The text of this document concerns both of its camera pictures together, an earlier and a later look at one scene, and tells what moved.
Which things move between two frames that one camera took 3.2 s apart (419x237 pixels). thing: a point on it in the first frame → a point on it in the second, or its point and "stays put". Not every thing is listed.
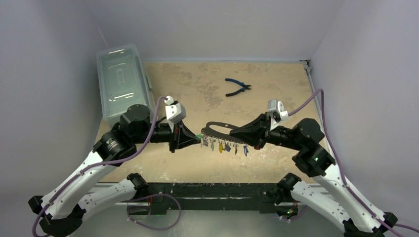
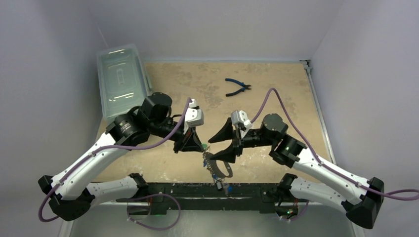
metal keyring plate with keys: [223, 139] → [211, 166]
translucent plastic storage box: [123, 80] stays put
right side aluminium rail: [308, 65] stays put
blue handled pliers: [241, 84] stays put
